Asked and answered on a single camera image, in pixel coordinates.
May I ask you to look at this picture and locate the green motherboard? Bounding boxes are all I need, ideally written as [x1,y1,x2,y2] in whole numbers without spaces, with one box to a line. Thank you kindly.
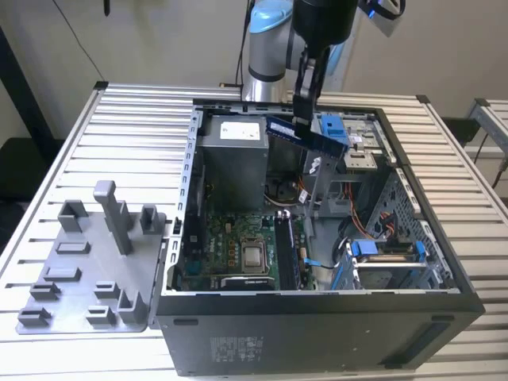
[176,210,314,291]

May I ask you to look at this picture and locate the dark RAM stick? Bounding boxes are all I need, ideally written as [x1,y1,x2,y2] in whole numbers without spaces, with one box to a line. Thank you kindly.
[286,217,301,290]

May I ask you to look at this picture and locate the blue plastic drive latch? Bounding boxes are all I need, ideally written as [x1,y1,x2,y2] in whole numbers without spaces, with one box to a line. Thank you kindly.
[320,114,350,140]

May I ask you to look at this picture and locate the orange wire bundle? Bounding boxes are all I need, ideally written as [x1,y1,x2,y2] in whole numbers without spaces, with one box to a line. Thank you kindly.
[341,180,376,241]

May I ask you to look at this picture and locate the grey power supply unit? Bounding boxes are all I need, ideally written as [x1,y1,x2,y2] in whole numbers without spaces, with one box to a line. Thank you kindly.
[197,114,271,211]

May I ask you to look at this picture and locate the silver CPU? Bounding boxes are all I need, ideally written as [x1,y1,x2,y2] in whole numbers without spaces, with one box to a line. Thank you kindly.
[242,246,266,275]

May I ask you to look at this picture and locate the grey plastic parts rack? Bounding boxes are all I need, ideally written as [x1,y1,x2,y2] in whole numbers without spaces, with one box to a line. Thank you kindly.
[14,180,167,337]

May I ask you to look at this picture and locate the black graphics card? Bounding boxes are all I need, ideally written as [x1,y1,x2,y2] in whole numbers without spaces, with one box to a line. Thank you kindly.
[220,276,275,292]

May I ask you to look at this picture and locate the thin black wall cable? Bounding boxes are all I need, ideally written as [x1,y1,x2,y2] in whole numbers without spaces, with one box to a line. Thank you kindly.
[59,0,105,84]

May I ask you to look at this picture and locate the grey metal drive cage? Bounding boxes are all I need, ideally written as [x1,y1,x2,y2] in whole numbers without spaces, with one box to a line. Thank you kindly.
[303,113,398,219]

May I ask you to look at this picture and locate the dark chair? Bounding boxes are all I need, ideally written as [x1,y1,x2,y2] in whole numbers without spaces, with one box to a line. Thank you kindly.
[0,137,67,206]

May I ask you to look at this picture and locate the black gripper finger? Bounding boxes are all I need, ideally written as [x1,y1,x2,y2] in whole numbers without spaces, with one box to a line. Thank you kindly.
[293,47,318,150]
[316,46,330,100]

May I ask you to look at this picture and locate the blue disk carrier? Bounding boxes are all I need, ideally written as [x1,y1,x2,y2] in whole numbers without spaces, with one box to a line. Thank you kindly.
[351,239,429,267]

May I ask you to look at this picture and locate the metal disk bay blue rails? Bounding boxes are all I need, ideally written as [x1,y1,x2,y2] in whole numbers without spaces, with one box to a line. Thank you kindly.
[331,237,453,294]

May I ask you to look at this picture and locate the black slanted post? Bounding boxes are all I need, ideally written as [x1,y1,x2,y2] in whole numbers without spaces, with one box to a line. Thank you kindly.
[0,25,55,144]

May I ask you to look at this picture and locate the black box beside table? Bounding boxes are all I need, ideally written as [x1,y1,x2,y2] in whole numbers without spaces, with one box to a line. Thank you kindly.
[440,117,482,148]

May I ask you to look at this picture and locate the RAM stick with white label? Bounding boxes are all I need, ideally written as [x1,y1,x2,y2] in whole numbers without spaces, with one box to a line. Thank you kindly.
[265,117,350,159]

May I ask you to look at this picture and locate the neighbouring slatted metal table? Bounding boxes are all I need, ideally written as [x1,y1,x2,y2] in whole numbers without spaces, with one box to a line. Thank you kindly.
[462,97,508,160]

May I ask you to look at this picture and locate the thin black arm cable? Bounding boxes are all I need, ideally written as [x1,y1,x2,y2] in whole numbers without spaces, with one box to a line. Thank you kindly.
[235,0,256,87]

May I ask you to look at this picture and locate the black open PC case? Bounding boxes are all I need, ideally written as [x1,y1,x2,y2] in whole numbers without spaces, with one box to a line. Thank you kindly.
[148,97,487,377]

